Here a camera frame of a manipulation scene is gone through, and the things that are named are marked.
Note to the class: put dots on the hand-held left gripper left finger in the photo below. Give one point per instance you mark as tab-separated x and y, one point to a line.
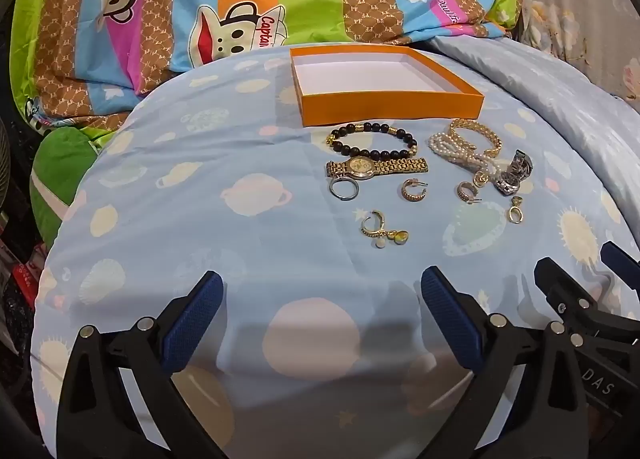
192	324

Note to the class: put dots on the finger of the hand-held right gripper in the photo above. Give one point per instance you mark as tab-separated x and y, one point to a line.
565	281
622	261

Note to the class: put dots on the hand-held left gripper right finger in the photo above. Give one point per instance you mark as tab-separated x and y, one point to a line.
450	319

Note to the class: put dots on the gold dangle earring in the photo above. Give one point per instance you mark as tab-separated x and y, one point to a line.
515	214
400	238

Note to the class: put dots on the silver wrist watch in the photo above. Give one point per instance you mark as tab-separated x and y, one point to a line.
520	166

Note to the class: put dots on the gold hoop earring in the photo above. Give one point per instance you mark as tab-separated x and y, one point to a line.
462	192
406	194

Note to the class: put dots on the gold wrist watch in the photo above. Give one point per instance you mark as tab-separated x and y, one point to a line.
362	167

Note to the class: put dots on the orange shallow box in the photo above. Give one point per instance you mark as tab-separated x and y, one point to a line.
390	111

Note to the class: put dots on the light blue planet print quilt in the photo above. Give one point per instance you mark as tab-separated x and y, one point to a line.
200	239

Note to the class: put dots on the red packet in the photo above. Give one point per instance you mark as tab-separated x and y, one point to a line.
25	276

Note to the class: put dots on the green plush toy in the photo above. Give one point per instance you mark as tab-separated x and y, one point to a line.
60	164

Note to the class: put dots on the black electric fan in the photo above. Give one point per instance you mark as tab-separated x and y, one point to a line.
3	169

